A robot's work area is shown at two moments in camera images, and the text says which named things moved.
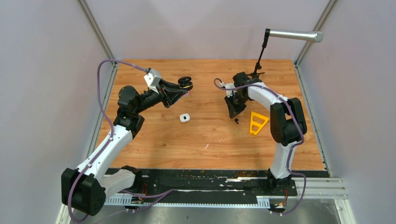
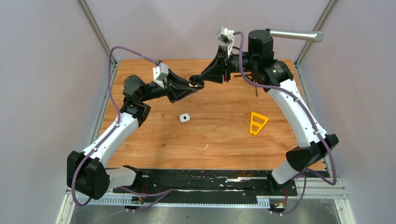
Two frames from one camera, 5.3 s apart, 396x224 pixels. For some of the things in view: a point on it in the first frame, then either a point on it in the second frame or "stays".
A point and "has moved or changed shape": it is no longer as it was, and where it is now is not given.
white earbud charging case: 184,117 stays
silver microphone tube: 314,36 stays
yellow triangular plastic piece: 260,125 stays
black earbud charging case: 185,82 has moved or changed shape
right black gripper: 233,109 -> 217,69
